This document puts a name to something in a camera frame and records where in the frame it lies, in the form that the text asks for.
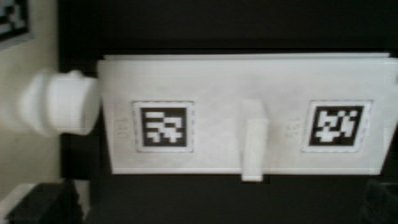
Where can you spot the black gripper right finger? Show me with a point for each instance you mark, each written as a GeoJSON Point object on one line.
{"type": "Point", "coordinates": [380, 209]}

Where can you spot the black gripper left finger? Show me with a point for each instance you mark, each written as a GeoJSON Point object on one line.
{"type": "Point", "coordinates": [44, 204]}

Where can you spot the white cabinet door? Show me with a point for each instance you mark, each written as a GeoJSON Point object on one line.
{"type": "Point", "coordinates": [49, 96]}
{"type": "Point", "coordinates": [278, 114]}

